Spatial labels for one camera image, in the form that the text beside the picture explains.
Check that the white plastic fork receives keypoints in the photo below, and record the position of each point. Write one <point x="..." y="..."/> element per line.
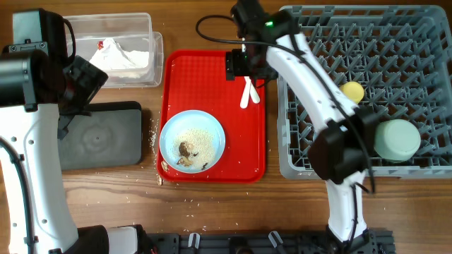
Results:
<point x="246" y="93"/>

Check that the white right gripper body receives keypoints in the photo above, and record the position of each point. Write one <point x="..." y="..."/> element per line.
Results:
<point x="236" y="67"/>

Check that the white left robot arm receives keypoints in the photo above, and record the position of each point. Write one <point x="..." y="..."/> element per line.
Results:
<point x="44" y="84"/>

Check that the white napkin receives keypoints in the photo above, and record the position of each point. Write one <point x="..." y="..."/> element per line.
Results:
<point x="120" y="63"/>

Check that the yellow cup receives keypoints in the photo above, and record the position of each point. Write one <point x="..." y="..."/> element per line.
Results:
<point x="353" y="91"/>

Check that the red serving tray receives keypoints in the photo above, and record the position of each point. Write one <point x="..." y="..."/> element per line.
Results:
<point x="196" y="79"/>

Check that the red snack wrapper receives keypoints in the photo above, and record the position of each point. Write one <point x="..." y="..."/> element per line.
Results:
<point x="100" y="44"/>

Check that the white plastic spoon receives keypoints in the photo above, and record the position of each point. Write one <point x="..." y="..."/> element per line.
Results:
<point x="253" y="93"/>

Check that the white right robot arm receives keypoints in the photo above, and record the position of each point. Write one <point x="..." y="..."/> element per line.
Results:
<point x="273" y="46"/>

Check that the black mounting rail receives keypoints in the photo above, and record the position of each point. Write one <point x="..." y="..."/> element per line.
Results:
<point x="372" y="242"/>

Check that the clear plastic bin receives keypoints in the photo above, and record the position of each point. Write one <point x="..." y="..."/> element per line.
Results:
<point x="133" y="31"/>

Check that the grey dishwasher rack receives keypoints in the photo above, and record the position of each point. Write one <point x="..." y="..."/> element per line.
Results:
<point x="401" y="56"/>

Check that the light blue plate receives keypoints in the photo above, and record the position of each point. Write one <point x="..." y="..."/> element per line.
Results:
<point x="198" y="128"/>

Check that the green bowl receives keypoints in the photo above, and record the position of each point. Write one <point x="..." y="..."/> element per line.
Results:
<point x="396" y="140"/>

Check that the black plastic bin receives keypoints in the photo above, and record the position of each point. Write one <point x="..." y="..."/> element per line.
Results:
<point x="109" y="135"/>

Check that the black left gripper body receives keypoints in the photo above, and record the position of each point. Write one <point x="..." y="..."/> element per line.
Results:
<point x="85" y="83"/>

